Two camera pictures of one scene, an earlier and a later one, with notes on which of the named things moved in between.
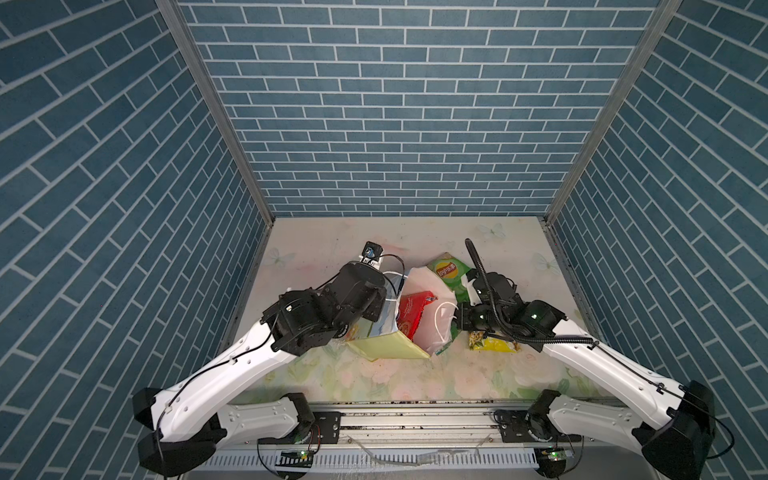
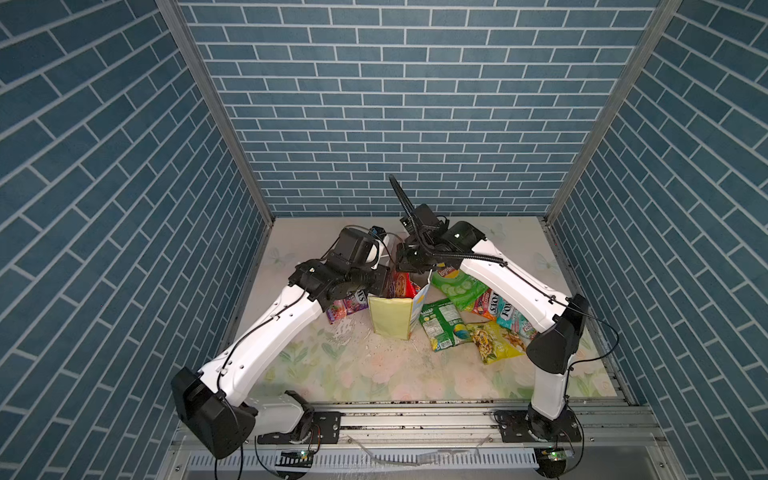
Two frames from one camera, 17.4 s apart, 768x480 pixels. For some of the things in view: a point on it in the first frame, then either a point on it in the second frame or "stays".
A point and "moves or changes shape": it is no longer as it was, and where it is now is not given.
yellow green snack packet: x=478 y=342 moves or changes shape
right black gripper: x=461 y=319 → x=401 y=260
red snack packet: x=410 y=309 → x=402 y=286
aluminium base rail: x=199 y=442 stays
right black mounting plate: x=518 y=426 stays
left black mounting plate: x=325 y=430 stays
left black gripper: x=377 y=299 → x=381 y=273
